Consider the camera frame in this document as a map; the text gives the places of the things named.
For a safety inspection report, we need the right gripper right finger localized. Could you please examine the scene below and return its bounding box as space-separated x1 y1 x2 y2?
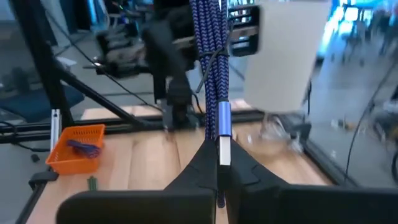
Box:
224 139 398 224

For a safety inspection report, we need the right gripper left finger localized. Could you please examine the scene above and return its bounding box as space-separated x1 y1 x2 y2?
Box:
55 138 218 224

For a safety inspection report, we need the dark blue braided cable bundle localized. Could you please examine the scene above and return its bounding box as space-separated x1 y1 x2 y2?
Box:
188 0 233 208

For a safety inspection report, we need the green braided cable bundle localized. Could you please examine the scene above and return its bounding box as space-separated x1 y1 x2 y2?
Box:
86 175 98 191

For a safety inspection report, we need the purple braided cable bundle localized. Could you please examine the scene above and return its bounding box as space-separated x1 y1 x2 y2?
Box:
67 139 103 159

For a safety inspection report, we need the orange plastic basket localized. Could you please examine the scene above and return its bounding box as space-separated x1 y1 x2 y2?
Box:
45 123 106 175

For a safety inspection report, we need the dark blue seat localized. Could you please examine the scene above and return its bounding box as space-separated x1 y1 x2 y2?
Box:
0 85 85 124

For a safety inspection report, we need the black aluminium table frame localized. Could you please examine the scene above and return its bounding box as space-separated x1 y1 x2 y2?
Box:
0 0 355 224

